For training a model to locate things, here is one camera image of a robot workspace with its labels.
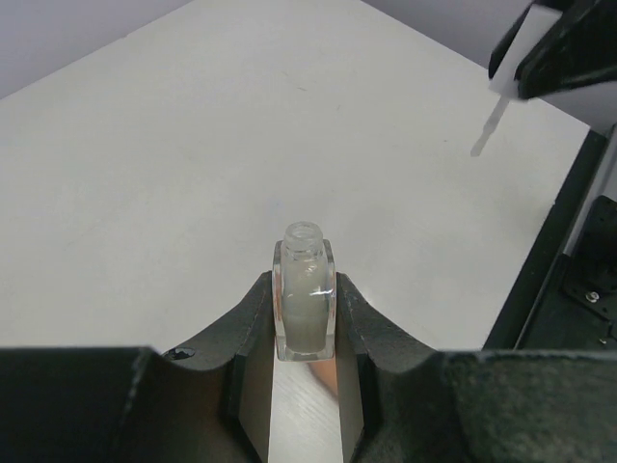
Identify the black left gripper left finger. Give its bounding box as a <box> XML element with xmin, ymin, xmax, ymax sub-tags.
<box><xmin>1</xmin><ymin>273</ymin><xmax>274</xmax><ymax>462</ymax></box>

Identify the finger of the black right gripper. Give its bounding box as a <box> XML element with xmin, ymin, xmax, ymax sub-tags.
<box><xmin>515</xmin><ymin>0</ymin><xmax>616</xmax><ymax>99</ymax></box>
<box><xmin>488</xmin><ymin>1</ymin><xmax>578</xmax><ymax>80</ymax></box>

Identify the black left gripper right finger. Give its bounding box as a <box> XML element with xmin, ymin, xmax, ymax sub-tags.
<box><xmin>335</xmin><ymin>274</ymin><xmax>616</xmax><ymax>462</ymax></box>

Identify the clear nail polish bottle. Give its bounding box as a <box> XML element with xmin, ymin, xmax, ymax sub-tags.
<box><xmin>272</xmin><ymin>221</ymin><xmax>336</xmax><ymax>362</ymax></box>

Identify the white nail polish brush cap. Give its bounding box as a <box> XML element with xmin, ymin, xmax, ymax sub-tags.
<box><xmin>470</xmin><ymin>5</ymin><xmax>561</xmax><ymax>157</ymax></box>

